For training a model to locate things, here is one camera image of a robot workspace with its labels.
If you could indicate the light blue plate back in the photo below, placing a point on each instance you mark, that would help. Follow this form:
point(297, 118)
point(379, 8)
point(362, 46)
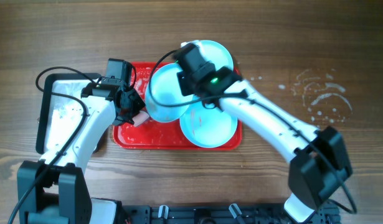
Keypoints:
point(214, 52)

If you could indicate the red plastic tray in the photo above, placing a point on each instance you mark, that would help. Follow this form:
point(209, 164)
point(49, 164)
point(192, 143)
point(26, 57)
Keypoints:
point(162, 136)

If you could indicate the pink sponge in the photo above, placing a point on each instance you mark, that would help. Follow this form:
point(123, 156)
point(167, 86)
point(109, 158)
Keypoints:
point(140, 118)

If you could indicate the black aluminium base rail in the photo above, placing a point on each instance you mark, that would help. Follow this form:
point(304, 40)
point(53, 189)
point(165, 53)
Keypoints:
point(273, 213)

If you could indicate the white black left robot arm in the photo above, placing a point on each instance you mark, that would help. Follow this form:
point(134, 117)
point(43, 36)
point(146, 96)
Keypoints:
point(53, 189)

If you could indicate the black soapy water tray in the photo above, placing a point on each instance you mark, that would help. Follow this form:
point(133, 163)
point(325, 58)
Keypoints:
point(60, 116)

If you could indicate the light blue plate front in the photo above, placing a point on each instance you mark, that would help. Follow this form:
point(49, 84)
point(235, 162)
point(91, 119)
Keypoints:
point(207, 127)

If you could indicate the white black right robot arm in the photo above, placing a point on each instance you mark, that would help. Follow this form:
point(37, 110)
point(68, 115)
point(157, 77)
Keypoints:
point(318, 159)

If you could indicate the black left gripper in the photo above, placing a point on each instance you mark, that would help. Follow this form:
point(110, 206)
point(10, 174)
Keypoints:
point(129, 109)

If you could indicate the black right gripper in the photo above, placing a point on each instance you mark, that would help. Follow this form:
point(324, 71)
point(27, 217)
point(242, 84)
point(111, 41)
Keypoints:
point(185, 83)

